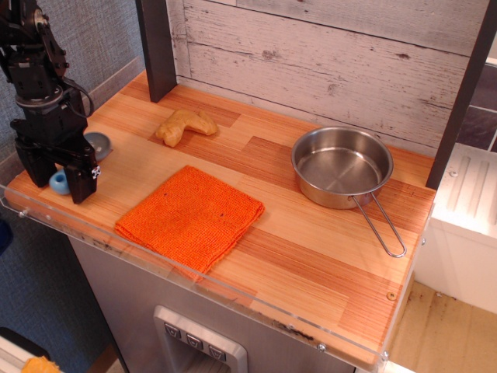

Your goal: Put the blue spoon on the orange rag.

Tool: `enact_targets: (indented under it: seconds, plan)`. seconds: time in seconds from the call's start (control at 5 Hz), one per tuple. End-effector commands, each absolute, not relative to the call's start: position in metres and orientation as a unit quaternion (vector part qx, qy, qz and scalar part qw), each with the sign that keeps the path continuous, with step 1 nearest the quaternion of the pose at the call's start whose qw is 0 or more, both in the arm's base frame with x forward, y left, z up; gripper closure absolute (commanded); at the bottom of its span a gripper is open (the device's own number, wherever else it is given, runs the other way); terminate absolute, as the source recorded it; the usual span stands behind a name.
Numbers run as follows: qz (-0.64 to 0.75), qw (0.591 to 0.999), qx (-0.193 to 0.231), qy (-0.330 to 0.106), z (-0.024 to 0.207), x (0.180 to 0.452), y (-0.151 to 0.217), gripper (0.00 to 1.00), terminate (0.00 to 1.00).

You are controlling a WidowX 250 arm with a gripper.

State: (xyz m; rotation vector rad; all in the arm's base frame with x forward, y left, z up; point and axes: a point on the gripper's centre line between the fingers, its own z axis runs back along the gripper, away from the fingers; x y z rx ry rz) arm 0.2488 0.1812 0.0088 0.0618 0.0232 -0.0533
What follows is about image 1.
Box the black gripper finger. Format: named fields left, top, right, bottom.
left=15, top=139, right=57, bottom=187
left=64, top=165, right=97, bottom=204

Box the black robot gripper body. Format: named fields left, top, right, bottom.
left=10, top=101, right=96, bottom=167

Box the blue handled grey spoon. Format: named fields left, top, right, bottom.
left=49, top=132, right=112, bottom=195

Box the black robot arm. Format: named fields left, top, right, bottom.
left=1, top=1, right=100, bottom=204

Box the orange knitted rag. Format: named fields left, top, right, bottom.
left=115, top=166, right=265, bottom=278

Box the clear acrylic front guard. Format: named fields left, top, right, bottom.
left=1, top=185, right=388, bottom=372

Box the yellow toy dough piece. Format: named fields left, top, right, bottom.
left=155, top=109, right=218, bottom=148

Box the grey toy fridge cabinet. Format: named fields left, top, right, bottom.
left=71, top=238, right=353, bottom=372

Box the yellow object bottom left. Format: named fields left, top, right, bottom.
left=20, top=356, right=61, bottom=373

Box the silver dispenser button panel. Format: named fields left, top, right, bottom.
left=153, top=305, right=249, bottom=372

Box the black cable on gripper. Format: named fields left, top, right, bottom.
left=61, top=76, right=96, bottom=119

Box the dark grey left post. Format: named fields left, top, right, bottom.
left=135, top=0, right=177, bottom=103

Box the dark grey post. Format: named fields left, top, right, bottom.
left=135, top=0, right=177, bottom=103
left=426, top=0, right=496, bottom=190

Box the steel pan with wire handle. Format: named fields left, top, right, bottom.
left=290, top=127, right=407, bottom=259

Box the dark grey right post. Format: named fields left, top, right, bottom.
left=426, top=0, right=496, bottom=190

